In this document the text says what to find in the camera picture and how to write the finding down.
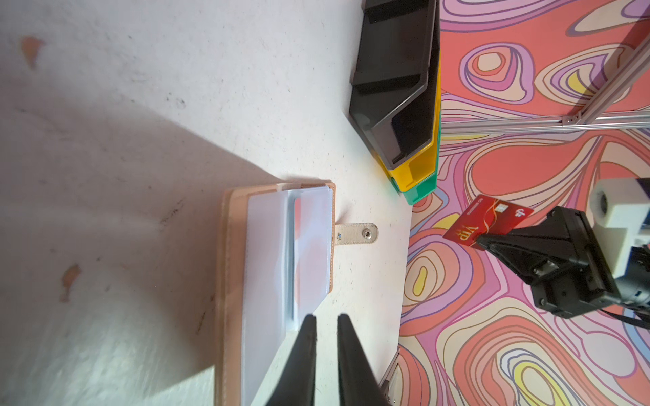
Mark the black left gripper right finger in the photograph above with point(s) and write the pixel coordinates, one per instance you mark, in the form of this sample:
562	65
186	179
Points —
357	384

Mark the black plastic storage bin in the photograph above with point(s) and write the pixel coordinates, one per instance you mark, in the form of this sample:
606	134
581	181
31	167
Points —
395	81

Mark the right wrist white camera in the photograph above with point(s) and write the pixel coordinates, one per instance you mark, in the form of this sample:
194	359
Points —
620	209

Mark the tan leather card holder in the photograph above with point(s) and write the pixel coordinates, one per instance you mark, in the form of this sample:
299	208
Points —
275	267

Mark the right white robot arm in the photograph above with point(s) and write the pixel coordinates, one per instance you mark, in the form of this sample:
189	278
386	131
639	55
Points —
634	289

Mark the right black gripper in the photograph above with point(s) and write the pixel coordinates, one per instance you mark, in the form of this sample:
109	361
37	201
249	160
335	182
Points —
561	260

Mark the green plastic storage bin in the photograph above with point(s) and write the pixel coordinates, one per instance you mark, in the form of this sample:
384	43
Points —
420	191

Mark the yellow plastic storage bin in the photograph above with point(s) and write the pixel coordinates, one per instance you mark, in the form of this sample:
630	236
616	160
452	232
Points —
425	162

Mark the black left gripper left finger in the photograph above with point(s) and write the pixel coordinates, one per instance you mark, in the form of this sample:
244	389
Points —
296	384

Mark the aluminium frame post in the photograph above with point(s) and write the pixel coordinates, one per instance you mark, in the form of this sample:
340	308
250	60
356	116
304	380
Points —
582	88

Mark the red VIP credit card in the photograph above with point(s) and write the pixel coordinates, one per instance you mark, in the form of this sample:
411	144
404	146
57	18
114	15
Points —
486	215

